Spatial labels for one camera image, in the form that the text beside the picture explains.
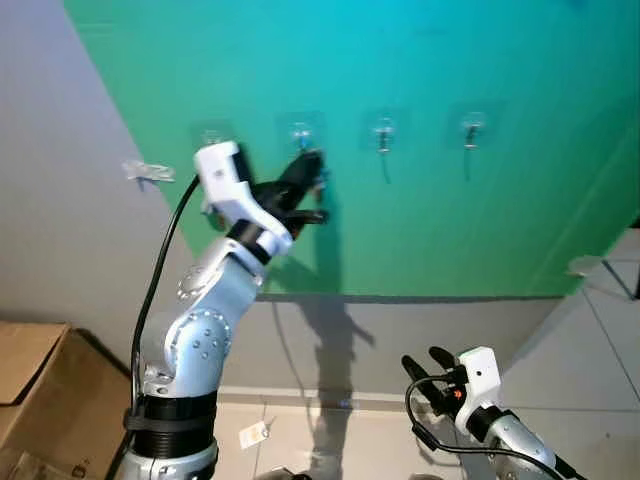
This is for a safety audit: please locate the green wall board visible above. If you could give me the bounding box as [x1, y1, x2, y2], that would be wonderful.
[62, 0, 640, 299]

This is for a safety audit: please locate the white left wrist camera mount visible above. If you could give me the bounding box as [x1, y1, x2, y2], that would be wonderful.
[193, 141, 294, 256]

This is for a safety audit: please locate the white paper tag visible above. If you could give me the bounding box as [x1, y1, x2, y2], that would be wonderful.
[238, 420, 273, 451]

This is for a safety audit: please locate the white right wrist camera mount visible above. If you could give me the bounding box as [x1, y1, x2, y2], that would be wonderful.
[455, 347, 501, 426]

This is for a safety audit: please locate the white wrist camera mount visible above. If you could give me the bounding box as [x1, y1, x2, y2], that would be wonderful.
[455, 347, 501, 426]
[193, 141, 294, 256]

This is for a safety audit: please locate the brown cardboard box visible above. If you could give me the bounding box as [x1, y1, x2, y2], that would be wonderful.
[0, 322, 131, 480]

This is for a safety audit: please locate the clear tape piece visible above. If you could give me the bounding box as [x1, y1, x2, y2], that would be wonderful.
[122, 158, 176, 186]
[567, 255, 606, 279]

